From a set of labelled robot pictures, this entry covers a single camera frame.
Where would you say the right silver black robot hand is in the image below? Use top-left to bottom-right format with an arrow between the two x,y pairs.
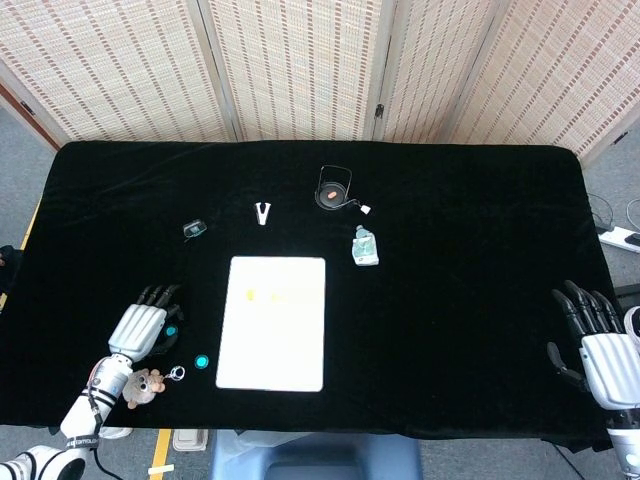
546,279 -> 640,411

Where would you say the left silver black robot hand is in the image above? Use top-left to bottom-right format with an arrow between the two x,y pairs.
107,283 -> 186,364

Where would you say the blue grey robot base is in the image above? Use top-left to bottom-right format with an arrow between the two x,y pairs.
208,430 -> 424,480

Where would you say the white magnetic board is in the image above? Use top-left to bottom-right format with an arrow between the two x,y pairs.
215,256 -> 327,393

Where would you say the white plastic container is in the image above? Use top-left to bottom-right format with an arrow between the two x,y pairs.
172,427 -> 210,453

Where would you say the white power strip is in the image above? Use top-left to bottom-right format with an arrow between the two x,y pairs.
598,225 -> 640,255

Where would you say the dark bulky object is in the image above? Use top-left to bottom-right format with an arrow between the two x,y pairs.
0,244 -> 24,296

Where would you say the black velvet tablecloth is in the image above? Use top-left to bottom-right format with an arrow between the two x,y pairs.
0,139 -> 621,441

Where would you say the woven folding screen panel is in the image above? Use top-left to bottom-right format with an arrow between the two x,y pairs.
449,0 -> 640,161
372,0 -> 506,144
197,0 -> 396,143
0,0 -> 239,146

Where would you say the brown plush bear keychain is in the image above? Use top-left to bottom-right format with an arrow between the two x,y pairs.
122,365 -> 187,411

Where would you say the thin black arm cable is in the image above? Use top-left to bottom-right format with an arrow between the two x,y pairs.
85,379 -> 124,480

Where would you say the black looped cable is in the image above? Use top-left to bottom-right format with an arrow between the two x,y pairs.
587,192 -> 615,234

